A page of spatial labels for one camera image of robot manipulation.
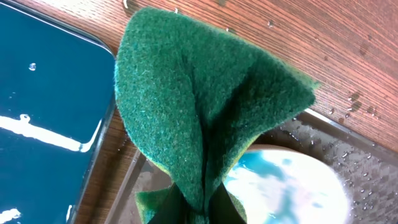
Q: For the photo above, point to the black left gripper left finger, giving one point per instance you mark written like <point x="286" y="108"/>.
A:
<point x="173" y="210"/>

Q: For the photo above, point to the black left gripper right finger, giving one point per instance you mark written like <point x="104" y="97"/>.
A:
<point x="222" y="209"/>

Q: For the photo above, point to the white plate with blue smear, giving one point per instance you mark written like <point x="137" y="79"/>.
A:
<point x="276" y="184"/>

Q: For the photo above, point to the green scouring sponge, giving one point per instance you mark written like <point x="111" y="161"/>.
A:
<point x="193" y="98"/>

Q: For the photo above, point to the dark brown serving tray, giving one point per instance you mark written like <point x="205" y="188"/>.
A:
<point x="368" y="172"/>

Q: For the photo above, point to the black tray with blue water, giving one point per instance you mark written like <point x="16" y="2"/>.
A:
<point x="57" y="100"/>

